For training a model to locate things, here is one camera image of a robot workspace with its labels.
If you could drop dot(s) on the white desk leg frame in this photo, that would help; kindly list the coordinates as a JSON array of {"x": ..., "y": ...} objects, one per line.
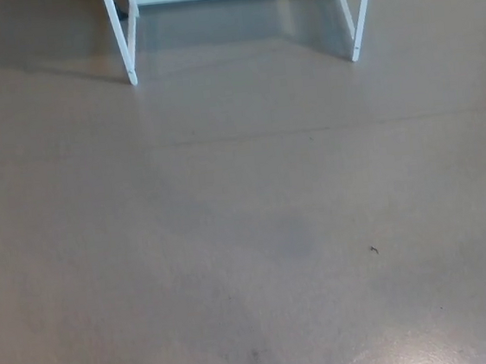
[
  {"x": 359, "y": 9},
  {"x": 123, "y": 38}
]

